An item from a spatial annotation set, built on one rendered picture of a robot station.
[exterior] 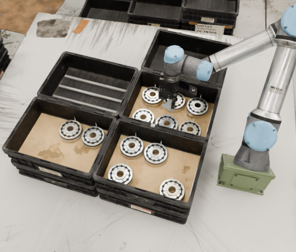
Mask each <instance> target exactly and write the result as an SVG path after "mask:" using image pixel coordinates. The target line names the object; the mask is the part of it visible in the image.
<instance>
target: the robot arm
mask: <svg viewBox="0 0 296 252"><path fill-rule="evenodd" d="M274 46H275V47H276V50H275V53H274V56H273V59H272V62H271V65H270V68H269V71H268V74H267V77H266V80H265V83H264V86H263V89H262V92H261V96H260V99H259V102H258V105H257V108H256V109H254V110H252V111H251V112H249V114H248V116H247V121H246V125H245V129H244V134H243V138H242V143H241V146H240V148H239V150H238V151H237V153H236V154H235V156H234V159H233V163H234V164H236V165H237V166H239V167H242V168H244V169H248V170H252V171H257V172H268V171H269V169H270V156H269V151H270V149H271V148H272V147H273V146H274V145H275V143H276V142H277V139H278V131H279V128H280V125H281V122H282V118H281V117H280V112H281V109H282V106H283V103H284V100H285V98H286V95H287V92H288V89H289V86H290V83H291V80H292V77H293V74H294V71H295V69H296V4H294V5H292V6H290V7H288V8H287V9H286V10H285V11H284V13H283V14H282V17H281V18H280V19H279V20H277V21H276V22H274V23H272V24H270V25H269V26H268V28H267V29H265V30H263V31H261V32H259V33H257V34H255V35H253V36H250V37H248V38H246V39H244V40H242V41H240V42H238V43H235V44H233V45H231V46H229V47H227V48H225V49H223V50H221V51H218V52H216V53H214V54H212V55H210V56H208V57H205V58H203V59H198V58H195V57H191V56H188V55H186V54H184V50H183V49H182V48H181V47H180V46H177V45H172V46H169V47H168V48H167V49H166V50H165V54H164V68H163V73H161V74H160V79H159V81H160V86H159V91H158V99H162V100H167V99H168V100H167V103H164V104H162V107H163V108H165V109H168V110H170V111H171V113H173V112H174V111H175V103H176V99H177V95H178V91H179V92H181V93H183V94H185V95H187V96H189V97H191V98H194V97H195V96H196V95H197V88H196V87H194V86H192V85H190V84H188V83H186V82H184V81H182V80H181V75H182V74H183V75H187V76H190V77H193V78H196V79H198V80H202V81H208V80H209V78H210V76H211V74H214V73H216V72H218V71H220V70H222V69H224V68H227V67H229V66H231V65H233V64H236V63H238V62H240V61H242V60H245V59H247V58H249V57H251V56H254V55H256V54H258V53H260V52H263V51H265V50H267V49H269V48H272V47H274Z"/></svg>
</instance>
